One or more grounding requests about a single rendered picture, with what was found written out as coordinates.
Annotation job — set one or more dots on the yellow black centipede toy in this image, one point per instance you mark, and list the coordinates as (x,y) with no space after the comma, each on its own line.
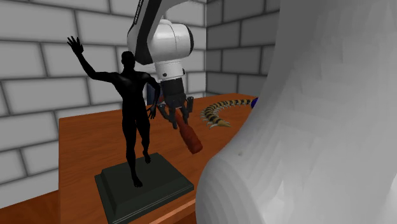
(214,113)

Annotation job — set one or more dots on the black human figure statue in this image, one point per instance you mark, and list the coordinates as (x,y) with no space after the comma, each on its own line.
(133,93)

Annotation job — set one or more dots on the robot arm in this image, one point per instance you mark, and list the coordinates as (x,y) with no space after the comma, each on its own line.
(310,124)

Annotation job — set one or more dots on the blue round object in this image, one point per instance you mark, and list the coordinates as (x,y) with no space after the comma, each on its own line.
(254,102)

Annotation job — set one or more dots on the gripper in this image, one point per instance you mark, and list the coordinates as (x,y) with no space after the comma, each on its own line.
(172,90)

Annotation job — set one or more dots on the brown wooden table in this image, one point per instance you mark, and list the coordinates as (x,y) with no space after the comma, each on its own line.
(93,139)

